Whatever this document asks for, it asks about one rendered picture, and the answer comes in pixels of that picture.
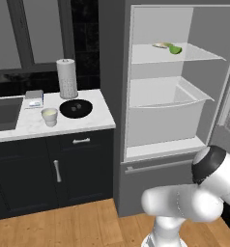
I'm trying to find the black ice bowl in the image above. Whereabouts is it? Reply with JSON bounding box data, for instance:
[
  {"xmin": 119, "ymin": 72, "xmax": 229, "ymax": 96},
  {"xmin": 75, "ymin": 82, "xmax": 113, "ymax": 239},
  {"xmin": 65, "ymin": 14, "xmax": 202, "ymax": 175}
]
[{"xmin": 59, "ymin": 98, "xmax": 94, "ymax": 120}]

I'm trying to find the white fridge drawer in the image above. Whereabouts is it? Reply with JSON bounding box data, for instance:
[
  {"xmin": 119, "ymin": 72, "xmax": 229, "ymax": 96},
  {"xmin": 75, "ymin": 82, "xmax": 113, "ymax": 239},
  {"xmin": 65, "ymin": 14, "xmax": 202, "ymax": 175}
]
[{"xmin": 126, "ymin": 76, "xmax": 215, "ymax": 149}]

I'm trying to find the grey fridge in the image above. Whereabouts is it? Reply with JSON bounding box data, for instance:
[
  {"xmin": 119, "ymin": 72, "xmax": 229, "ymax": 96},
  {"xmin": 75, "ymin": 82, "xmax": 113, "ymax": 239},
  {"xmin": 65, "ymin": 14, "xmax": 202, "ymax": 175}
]
[{"xmin": 99, "ymin": 0, "xmax": 230, "ymax": 218}]

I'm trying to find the white glass of lemonade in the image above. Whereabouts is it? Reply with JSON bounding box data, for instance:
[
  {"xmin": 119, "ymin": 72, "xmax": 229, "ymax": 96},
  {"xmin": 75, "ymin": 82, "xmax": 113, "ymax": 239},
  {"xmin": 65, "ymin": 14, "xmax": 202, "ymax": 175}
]
[{"xmin": 41, "ymin": 107, "xmax": 59, "ymax": 127}]

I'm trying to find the green lemon wedge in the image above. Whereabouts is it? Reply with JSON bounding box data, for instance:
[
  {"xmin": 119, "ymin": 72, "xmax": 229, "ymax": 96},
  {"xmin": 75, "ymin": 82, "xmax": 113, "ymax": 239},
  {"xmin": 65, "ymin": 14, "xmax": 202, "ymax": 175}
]
[{"xmin": 168, "ymin": 45, "xmax": 183, "ymax": 55}]

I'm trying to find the glass fridge shelf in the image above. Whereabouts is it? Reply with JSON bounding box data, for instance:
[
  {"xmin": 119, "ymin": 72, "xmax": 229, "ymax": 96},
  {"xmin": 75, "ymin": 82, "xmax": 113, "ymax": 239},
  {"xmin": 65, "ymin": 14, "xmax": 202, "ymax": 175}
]
[{"xmin": 131, "ymin": 41, "xmax": 227, "ymax": 65}]

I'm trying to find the black cupboard drawer front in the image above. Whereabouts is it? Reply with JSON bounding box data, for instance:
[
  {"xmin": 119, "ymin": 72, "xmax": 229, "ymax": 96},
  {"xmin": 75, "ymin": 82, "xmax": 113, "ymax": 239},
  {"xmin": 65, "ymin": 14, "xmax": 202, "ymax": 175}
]
[{"xmin": 58, "ymin": 128, "xmax": 115, "ymax": 152}]

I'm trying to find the black cupboard door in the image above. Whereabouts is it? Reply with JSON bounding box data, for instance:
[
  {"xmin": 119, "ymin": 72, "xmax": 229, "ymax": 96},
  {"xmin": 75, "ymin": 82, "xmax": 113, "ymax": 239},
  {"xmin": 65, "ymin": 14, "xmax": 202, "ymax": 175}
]
[
  {"xmin": 48, "ymin": 146, "xmax": 115, "ymax": 208},
  {"xmin": 0, "ymin": 137, "xmax": 59, "ymax": 222}
]

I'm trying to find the white paper towel roll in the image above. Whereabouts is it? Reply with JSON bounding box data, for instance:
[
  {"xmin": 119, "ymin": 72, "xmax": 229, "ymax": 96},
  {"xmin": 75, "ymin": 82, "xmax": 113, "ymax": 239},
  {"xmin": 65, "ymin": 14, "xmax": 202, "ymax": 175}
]
[{"xmin": 55, "ymin": 58, "xmax": 79, "ymax": 100}]

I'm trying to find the white soap dish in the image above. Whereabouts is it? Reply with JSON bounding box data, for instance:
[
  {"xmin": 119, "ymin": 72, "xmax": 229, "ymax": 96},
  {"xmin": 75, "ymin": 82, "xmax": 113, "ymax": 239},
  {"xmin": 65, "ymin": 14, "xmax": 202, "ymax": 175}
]
[{"xmin": 25, "ymin": 99, "xmax": 44, "ymax": 109}]

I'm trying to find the small white plate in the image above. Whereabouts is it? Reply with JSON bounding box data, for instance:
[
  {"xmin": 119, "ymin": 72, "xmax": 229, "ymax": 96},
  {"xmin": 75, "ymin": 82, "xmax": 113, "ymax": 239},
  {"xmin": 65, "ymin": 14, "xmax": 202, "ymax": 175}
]
[{"xmin": 152, "ymin": 41, "xmax": 173, "ymax": 50}]

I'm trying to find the dark sink basin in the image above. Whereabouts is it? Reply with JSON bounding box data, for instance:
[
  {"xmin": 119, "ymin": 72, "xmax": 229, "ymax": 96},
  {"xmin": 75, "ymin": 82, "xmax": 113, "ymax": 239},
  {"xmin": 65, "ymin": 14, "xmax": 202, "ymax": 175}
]
[{"xmin": 0, "ymin": 96, "xmax": 24, "ymax": 133}]

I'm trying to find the grey framed window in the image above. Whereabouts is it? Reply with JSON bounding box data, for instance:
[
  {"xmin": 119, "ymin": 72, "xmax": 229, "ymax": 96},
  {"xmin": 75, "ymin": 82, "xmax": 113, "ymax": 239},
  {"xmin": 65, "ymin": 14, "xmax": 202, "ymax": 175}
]
[{"xmin": 0, "ymin": 0, "xmax": 75, "ymax": 75}]

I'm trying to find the silver drawer handle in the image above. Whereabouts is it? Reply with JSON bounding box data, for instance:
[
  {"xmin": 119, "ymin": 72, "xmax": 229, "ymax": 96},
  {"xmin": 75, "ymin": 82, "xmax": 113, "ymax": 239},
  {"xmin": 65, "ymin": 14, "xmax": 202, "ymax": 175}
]
[{"xmin": 72, "ymin": 137, "xmax": 92, "ymax": 145}]

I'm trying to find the grey freezer drawer handle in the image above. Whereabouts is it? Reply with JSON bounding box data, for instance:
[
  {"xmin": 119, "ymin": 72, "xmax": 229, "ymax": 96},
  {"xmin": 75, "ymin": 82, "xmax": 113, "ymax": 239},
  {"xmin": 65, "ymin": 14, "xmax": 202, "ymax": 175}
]
[{"xmin": 124, "ymin": 159, "xmax": 196, "ymax": 176}]

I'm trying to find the silver cupboard door handle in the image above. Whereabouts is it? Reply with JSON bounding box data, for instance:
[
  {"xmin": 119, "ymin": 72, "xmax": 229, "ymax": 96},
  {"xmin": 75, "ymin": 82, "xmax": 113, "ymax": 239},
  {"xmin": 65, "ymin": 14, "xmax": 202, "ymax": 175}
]
[{"xmin": 53, "ymin": 159, "xmax": 63, "ymax": 183}]

